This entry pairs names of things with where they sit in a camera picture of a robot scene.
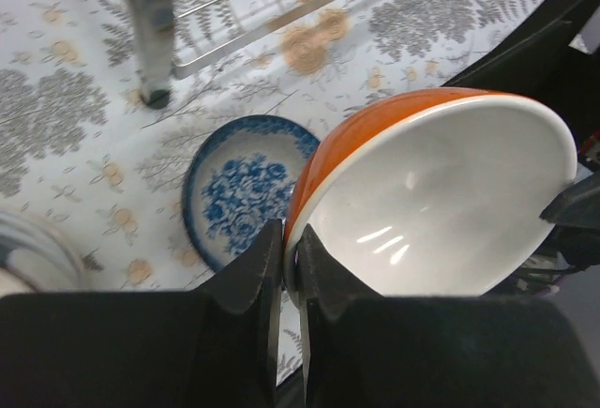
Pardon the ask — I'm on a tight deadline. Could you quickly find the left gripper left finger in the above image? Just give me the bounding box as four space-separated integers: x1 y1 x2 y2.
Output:
1 220 282 407

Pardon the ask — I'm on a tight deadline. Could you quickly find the orange bowl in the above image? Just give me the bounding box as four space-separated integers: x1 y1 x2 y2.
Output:
283 87 578 299

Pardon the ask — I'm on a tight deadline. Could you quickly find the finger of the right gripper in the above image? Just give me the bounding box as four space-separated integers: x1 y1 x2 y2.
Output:
540 175 600 230

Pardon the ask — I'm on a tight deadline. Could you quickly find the teal bowl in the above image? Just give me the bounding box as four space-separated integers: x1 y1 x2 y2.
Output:
1 206 91 296

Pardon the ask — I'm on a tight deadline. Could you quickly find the steel two-tier dish rack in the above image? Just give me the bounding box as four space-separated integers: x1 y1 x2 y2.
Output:
100 0 418 109

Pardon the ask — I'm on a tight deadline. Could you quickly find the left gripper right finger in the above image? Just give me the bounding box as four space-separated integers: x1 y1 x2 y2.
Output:
297 227 599 407

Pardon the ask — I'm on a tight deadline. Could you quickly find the blue floral white bowl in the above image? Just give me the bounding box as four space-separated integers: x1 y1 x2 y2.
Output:
181 114 320 272

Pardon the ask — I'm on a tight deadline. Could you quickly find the floral table mat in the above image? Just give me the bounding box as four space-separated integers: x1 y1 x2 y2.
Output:
0 0 600 388

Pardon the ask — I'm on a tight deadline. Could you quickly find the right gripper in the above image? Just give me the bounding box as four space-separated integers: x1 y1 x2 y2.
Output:
445 0 599 181

